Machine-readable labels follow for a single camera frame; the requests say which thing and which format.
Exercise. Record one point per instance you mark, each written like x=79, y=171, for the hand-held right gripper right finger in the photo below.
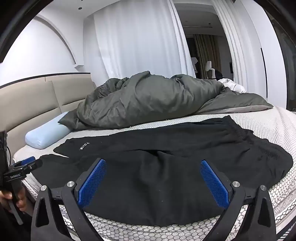
x=214, y=183

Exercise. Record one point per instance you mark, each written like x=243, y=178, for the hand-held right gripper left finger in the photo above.
x=92, y=183

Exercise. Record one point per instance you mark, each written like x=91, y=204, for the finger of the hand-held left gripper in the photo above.
x=28, y=160
x=34, y=165

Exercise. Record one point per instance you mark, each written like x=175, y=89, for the black pants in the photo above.
x=150, y=173

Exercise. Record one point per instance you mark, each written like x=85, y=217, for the person's left forearm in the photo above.
x=9, y=227

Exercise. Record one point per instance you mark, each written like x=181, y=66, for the person's left hand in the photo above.
x=21, y=199

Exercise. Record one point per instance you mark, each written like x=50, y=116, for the light blue pillow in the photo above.
x=44, y=136

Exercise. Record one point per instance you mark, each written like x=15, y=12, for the beige padded headboard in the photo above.
x=34, y=97

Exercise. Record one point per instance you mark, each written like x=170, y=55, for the white honeycomb mattress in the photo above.
x=266, y=120

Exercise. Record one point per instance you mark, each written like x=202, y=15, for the white crumpled cloth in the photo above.
x=231, y=85

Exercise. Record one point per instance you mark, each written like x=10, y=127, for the grey duvet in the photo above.
x=148, y=99

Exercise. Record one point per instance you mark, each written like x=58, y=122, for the white chair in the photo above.
x=209, y=68

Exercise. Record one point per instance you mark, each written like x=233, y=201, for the brown curtain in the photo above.
x=205, y=51

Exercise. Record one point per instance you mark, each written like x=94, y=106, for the wide white curtain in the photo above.
x=134, y=39

